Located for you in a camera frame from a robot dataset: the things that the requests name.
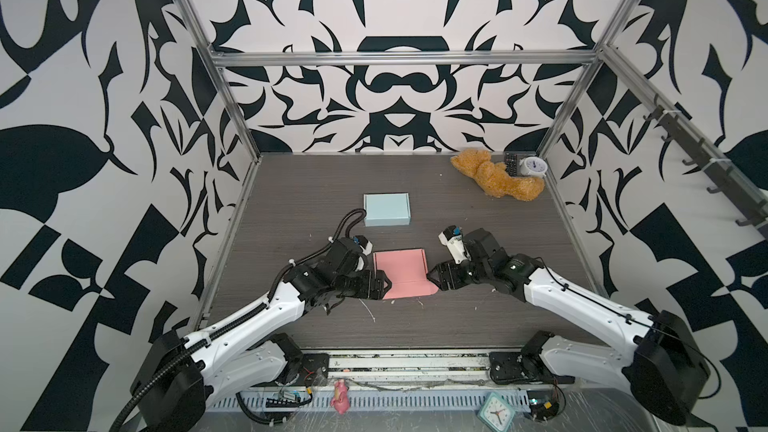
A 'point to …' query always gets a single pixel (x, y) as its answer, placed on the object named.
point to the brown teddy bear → (493, 178)
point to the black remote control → (511, 161)
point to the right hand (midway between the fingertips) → (437, 272)
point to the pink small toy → (341, 400)
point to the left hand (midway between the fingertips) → (382, 280)
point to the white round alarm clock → (532, 166)
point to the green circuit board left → (292, 395)
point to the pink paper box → (407, 272)
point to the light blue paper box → (387, 209)
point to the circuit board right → (543, 404)
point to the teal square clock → (496, 411)
